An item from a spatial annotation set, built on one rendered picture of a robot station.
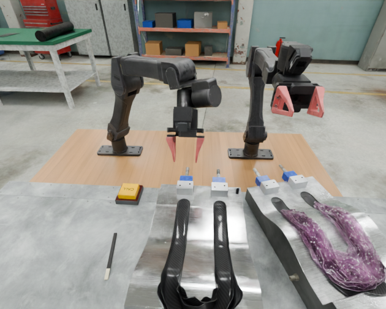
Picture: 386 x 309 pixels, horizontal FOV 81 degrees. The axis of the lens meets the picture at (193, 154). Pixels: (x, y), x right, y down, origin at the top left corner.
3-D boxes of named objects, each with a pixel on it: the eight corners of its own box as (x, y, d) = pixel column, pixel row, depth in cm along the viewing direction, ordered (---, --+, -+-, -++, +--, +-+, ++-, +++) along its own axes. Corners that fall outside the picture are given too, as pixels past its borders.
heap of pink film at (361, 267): (273, 211, 69) (279, 193, 64) (323, 201, 72) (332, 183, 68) (334, 303, 49) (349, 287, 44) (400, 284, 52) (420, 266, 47)
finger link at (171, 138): (190, 164, 62) (191, 130, 61) (165, 163, 63) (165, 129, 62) (192, 160, 69) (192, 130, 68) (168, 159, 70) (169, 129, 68)
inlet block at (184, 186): (181, 173, 83) (180, 162, 79) (194, 173, 82) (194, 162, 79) (177, 200, 72) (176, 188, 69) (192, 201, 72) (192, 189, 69)
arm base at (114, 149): (137, 141, 97) (141, 133, 103) (92, 140, 98) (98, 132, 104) (140, 156, 102) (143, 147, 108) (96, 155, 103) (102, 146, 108)
